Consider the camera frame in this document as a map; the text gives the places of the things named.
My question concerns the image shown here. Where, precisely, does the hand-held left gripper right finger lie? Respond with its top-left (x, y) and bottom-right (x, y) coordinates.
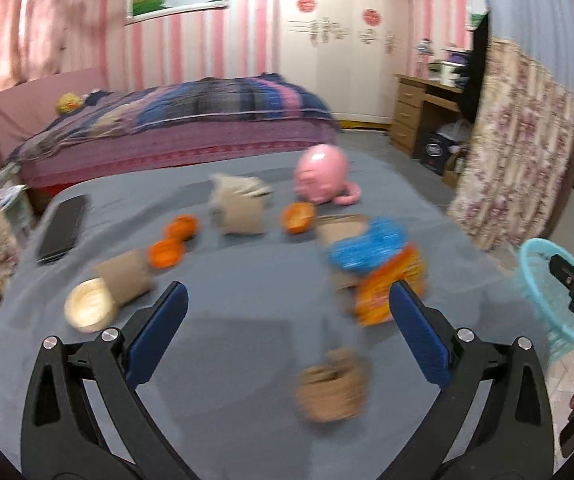
top-left (389, 280), bottom-right (555, 480)

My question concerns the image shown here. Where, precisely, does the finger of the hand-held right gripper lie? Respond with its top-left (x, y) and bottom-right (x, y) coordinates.
top-left (549, 255), bottom-right (574, 286)

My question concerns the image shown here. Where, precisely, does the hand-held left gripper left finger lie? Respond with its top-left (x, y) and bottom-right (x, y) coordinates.
top-left (21, 281), bottom-right (190, 480)

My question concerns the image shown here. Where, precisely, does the teal plastic basket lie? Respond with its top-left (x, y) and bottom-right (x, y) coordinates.
top-left (519, 237), bottom-right (574, 361)

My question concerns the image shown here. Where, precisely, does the orange snack packet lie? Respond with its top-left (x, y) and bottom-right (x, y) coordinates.
top-left (352, 245), bottom-right (428, 328)

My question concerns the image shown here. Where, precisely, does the brown paper cup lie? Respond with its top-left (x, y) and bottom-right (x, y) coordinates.
top-left (64, 250), bottom-right (157, 333)

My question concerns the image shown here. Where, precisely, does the orange peel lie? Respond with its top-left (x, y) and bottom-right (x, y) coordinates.
top-left (281, 202), bottom-right (317, 235)
top-left (164, 215), bottom-right (201, 242)
top-left (147, 239), bottom-right (185, 270)

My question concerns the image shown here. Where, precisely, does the tan phone case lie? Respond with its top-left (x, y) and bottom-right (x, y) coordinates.
top-left (314, 214), bottom-right (374, 261)

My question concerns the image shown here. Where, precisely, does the black smartphone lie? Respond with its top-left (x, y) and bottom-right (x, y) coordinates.
top-left (36, 194), bottom-right (91, 266)

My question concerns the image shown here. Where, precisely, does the cardboard tube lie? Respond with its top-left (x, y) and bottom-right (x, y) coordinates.
top-left (211, 192), bottom-right (268, 236)

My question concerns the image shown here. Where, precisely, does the black bag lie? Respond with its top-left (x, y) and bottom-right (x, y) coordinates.
top-left (424, 130), bottom-right (455, 173)

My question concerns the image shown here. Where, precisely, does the white plastic bag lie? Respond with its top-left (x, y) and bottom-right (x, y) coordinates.
top-left (437, 120), bottom-right (472, 143)

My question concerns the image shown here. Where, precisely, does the pink pig mug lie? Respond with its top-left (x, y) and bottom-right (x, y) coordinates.
top-left (293, 144), bottom-right (363, 206)

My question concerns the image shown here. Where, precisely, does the bedside table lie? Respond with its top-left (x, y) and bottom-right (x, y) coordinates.
top-left (0, 180), bottom-right (35, 233)

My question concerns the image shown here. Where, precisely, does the black hanging garment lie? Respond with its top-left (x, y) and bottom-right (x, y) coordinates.
top-left (459, 10), bottom-right (490, 123)

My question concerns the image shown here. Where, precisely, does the wooden desk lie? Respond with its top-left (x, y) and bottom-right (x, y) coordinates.
top-left (389, 74), bottom-right (472, 158)

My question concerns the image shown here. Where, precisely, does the white printer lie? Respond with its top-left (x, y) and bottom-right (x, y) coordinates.
top-left (429, 60), bottom-right (468, 88)

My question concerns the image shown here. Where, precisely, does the striped purple quilt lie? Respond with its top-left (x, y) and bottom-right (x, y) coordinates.
top-left (2, 74), bottom-right (335, 161)

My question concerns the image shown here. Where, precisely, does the yellow plush toy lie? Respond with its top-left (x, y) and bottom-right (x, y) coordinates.
top-left (56, 92), bottom-right (84, 115)

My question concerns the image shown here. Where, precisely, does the pink bed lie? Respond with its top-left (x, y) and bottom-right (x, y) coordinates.
top-left (0, 67), bottom-right (340, 191)

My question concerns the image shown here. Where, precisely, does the white wardrobe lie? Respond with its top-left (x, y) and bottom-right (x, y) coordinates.
top-left (279, 0), bottom-right (410, 123)

